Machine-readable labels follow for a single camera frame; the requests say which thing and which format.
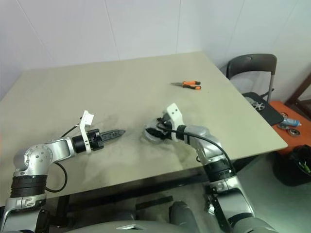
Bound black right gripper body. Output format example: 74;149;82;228
156;113;175;140

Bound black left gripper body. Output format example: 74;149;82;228
86;129;105;152

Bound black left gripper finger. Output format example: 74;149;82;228
101;129;127;138
102;132;126;144

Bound grey motor housing copper windings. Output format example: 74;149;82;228
141;118;171;144

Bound silver spoked wheel part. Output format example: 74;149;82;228
243;96;267;112

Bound black strip on floor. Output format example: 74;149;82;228
135;195;173;211

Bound dark grey rounded shape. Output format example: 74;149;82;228
169;200;195;233

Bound grey robot chest shell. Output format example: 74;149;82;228
104;217;280;233

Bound black folding chair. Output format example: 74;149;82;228
225;53;285;126

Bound blue white plastic bottle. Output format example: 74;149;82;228
281;117;302;127

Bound black waste bin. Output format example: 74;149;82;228
272;145;311;187

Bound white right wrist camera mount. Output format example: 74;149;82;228
167;103;184;142

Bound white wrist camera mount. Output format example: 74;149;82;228
167;103;184;142
79;110;95;154

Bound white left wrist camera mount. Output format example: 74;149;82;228
79;110;95;154

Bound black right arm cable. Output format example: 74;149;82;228
165;130;238;175

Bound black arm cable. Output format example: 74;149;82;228
45;123;81;194
165;130;238;175

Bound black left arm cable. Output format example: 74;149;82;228
45;123;81;194

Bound orange black handled pliers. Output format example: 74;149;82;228
170;80;202;91

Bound black table frame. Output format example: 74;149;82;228
58;167;209;219

